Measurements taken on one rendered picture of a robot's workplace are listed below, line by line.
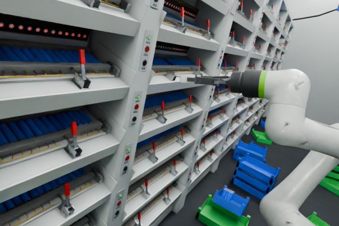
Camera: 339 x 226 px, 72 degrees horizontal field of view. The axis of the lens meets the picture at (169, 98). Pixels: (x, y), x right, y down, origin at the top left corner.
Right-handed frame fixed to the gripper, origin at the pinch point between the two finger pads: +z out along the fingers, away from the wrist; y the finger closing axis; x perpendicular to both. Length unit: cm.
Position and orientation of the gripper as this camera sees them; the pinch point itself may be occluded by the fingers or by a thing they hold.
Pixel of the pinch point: (189, 78)
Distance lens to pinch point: 90.4
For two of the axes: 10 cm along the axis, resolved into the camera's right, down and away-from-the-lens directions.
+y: 5.1, -1.1, 8.5
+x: 0.4, -9.9, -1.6
